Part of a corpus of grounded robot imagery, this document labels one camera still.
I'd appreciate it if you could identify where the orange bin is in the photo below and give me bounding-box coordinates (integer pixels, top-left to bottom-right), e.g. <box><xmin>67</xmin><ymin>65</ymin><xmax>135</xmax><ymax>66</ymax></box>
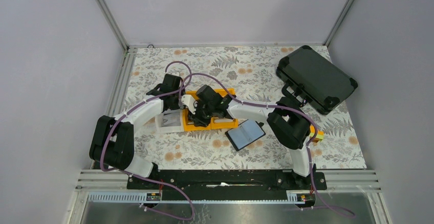
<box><xmin>181</xmin><ymin>94</ymin><xmax>211</xmax><ymax>132</ymax></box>
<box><xmin>210</xmin><ymin>88</ymin><xmax>238</xmax><ymax>129</ymax></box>

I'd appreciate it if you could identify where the black leather card holder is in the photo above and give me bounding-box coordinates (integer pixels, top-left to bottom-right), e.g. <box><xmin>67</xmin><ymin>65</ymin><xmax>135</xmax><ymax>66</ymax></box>
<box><xmin>225</xmin><ymin>120</ymin><xmax>266</xmax><ymax>151</ymax></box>

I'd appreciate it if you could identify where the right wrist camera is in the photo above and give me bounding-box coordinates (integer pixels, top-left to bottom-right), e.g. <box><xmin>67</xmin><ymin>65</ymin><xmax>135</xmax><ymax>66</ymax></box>
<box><xmin>181</xmin><ymin>94</ymin><xmax>197</xmax><ymax>114</ymax></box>

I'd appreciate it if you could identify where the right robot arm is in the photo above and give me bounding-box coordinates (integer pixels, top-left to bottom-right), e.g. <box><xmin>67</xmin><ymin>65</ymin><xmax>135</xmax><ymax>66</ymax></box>
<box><xmin>180</xmin><ymin>85</ymin><xmax>314</xmax><ymax>189</ymax></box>

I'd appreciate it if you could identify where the white plastic bin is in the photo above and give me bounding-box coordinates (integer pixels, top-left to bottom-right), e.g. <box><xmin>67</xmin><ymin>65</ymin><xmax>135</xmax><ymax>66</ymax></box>
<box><xmin>155</xmin><ymin>109</ymin><xmax>184</xmax><ymax>134</ymax></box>

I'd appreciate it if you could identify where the small orange object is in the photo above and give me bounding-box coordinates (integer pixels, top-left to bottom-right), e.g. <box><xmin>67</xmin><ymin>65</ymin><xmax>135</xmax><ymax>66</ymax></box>
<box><xmin>309</xmin><ymin>125</ymin><xmax>324</xmax><ymax>143</ymax></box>

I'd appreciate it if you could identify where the white slotted cable duct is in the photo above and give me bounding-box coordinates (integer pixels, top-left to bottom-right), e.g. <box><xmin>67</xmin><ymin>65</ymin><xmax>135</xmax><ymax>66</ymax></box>
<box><xmin>88</xmin><ymin>189</ymin><xmax>305</xmax><ymax>205</ymax></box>

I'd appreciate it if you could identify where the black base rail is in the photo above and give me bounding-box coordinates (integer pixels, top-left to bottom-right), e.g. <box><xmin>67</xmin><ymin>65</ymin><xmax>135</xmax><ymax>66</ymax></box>
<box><xmin>126</xmin><ymin>169</ymin><xmax>328</xmax><ymax>198</ymax></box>

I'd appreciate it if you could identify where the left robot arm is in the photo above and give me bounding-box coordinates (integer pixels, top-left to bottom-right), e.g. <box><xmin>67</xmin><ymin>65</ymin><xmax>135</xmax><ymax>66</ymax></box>
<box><xmin>89</xmin><ymin>74</ymin><xmax>183</xmax><ymax>189</ymax></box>

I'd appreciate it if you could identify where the black hard case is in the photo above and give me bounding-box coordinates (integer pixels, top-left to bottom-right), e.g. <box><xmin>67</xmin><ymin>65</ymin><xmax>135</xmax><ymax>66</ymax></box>
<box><xmin>276</xmin><ymin>45</ymin><xmax>358</xmax><ymax>115</ymax></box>

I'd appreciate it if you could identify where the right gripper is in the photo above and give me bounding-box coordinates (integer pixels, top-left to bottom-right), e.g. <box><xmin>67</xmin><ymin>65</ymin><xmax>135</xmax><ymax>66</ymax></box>
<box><xmin>188</xmin><ymin>102</ymin><xmax>215</xmax><ymax>128</ymax></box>

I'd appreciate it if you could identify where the floral table mat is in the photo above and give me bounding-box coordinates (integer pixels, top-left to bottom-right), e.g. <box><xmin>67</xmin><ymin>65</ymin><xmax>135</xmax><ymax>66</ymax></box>
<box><xmin>123</xmin><ymin>46</ymin><xmax>366</xmax><ymax>170</ymax></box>

